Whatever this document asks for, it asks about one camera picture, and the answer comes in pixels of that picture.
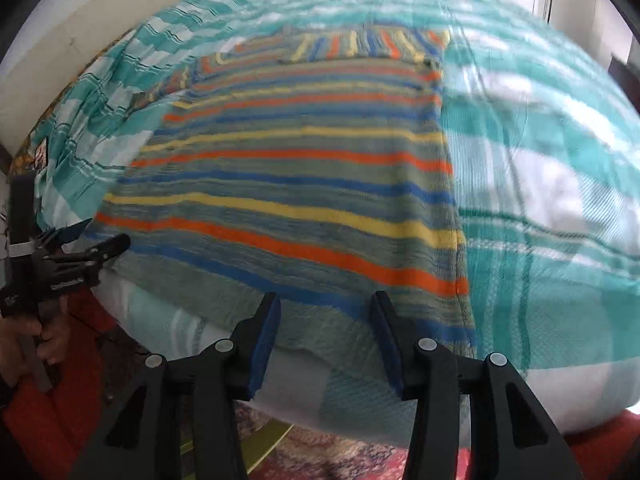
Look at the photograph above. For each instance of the striped knit sweater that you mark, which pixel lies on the striped knit sweater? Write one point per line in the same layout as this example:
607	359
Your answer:
306	163

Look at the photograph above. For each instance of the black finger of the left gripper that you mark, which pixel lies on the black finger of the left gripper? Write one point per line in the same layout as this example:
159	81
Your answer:
88	263

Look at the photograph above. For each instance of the red patterned rug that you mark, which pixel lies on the red patterned rug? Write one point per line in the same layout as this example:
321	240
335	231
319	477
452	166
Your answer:
309	454

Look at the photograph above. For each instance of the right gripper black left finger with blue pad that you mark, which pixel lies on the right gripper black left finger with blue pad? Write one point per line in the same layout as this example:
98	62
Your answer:
139	434

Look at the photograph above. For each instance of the person's left hand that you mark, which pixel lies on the person's left hand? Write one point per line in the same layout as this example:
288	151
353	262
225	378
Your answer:
50	342

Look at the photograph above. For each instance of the orange floral pillow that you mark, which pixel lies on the orange floral pillow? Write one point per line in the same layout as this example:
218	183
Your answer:
25	157

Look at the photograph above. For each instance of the orange red fuzzy garment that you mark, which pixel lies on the orange red fuzzy garment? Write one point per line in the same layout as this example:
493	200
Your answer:
52	428

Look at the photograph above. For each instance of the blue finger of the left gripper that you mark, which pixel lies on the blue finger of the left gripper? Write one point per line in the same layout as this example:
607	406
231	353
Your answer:
63	236

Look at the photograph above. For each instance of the yellow green book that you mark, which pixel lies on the yellow green book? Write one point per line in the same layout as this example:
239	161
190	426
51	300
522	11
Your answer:
253	443

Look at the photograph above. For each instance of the cream upholstered headboard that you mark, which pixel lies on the cream upholstered headboard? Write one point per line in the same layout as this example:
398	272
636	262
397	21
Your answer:
54	45

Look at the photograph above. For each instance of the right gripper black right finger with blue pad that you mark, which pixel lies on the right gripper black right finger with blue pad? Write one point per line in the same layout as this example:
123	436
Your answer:
512	435

